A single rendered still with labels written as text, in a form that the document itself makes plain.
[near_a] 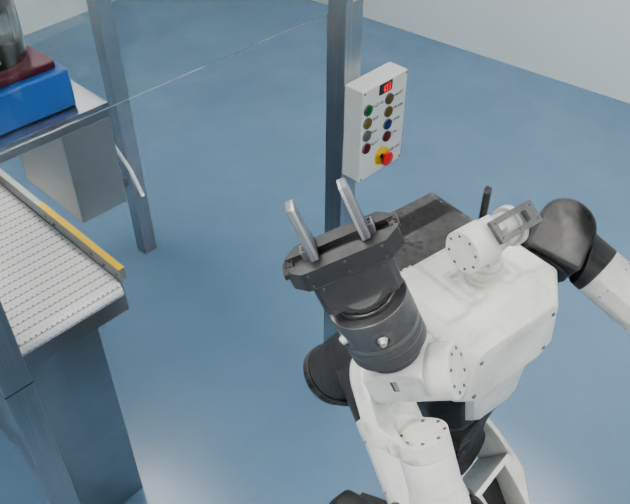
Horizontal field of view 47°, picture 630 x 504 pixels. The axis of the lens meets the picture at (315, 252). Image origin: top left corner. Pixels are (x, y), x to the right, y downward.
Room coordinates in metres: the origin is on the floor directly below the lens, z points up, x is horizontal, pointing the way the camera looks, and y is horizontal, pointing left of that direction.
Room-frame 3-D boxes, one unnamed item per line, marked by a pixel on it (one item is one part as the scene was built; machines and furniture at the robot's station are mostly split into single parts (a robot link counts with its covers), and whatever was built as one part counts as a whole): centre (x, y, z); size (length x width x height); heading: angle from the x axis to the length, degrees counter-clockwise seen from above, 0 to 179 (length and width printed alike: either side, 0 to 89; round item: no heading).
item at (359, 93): (1.63, -0.15, 1.08); 0.17 x 0.06 x 0.26; 136
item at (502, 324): (0.87, -0.22, 1.16); 0.34 x 0.30 x 0.36; 128
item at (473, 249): (0.82, -0.25, 1.36); 0.10 x 0.07 x 0.09; 128
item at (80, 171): (1.24, 0.50, 1.25); 0.22 x 0.11 x 0.20; 46
